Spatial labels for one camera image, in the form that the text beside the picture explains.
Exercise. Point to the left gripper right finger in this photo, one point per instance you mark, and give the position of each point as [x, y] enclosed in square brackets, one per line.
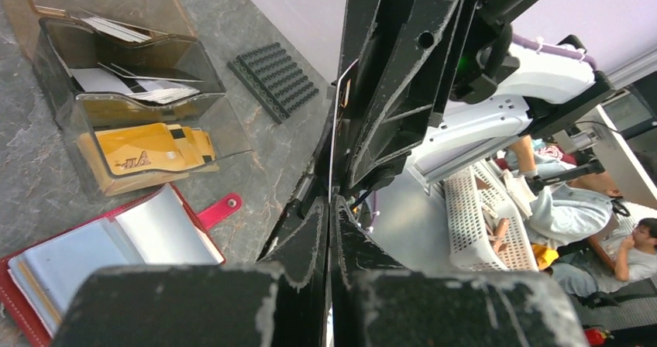
[377, 301]

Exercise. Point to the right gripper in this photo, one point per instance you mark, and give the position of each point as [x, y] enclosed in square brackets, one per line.
[402, 87]

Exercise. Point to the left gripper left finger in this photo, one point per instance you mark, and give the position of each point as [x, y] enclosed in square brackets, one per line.
[278, 301]

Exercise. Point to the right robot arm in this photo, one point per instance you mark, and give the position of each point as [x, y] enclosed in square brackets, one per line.
[542, 88]

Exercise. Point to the gold card stack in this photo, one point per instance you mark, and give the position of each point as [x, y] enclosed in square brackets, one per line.
[129, 159]

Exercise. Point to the tiered acrylic card stand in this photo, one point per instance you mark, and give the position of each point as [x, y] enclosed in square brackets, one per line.
[53, 37]

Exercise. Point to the white card stack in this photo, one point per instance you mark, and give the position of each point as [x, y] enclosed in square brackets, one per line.
[160, 86]

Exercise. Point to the white perforated basket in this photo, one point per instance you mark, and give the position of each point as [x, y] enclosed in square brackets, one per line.
[486, 229]

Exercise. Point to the grey studded baseplate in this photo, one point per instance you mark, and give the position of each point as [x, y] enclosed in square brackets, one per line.
[275, 80]

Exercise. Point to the seated person in background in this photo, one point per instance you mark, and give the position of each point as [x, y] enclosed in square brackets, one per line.
[567, 212]

